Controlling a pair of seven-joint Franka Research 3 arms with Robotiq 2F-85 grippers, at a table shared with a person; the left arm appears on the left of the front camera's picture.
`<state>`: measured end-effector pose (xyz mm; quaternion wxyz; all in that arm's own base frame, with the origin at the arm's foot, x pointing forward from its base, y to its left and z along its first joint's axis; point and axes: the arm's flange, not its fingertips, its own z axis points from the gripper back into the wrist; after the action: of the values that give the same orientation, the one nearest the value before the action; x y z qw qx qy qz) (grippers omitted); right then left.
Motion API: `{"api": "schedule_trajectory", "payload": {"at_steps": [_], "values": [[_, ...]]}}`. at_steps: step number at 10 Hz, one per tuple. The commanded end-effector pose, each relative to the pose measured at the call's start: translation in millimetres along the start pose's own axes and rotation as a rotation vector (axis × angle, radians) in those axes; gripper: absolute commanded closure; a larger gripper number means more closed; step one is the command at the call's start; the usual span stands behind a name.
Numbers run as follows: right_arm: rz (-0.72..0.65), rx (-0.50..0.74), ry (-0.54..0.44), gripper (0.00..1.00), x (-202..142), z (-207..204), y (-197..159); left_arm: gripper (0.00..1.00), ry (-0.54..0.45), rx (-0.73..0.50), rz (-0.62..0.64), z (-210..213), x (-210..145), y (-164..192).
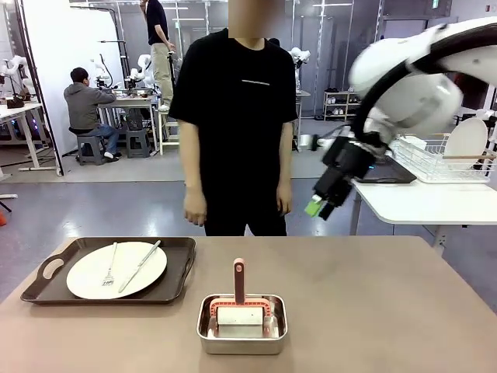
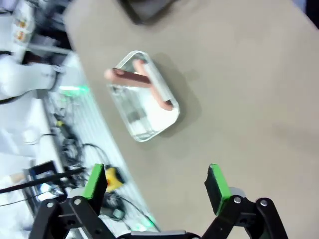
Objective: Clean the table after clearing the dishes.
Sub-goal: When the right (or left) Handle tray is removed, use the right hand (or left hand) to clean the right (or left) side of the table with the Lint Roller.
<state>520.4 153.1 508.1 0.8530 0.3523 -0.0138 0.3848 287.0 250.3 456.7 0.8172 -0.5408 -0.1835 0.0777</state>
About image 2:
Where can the yellow black device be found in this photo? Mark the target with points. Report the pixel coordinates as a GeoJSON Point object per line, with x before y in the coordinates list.
{"type": "Point", "coordinates": [113, 179]}

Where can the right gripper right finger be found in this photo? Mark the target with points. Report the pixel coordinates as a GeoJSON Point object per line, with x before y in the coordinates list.
{"type": "Point", "coordinates": [219, 186]}

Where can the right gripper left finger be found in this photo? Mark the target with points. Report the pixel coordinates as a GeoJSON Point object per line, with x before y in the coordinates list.
{"type": "Point", "coordinates": [93, 181]}

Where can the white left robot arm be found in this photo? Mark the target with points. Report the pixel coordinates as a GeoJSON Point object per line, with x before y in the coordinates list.
{"type": "Point", "coordinates": [22, 77]}

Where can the rectangular metal tin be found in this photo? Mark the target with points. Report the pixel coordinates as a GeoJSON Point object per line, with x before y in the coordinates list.
{"type": "Point", "coordinates": [139, 124]}

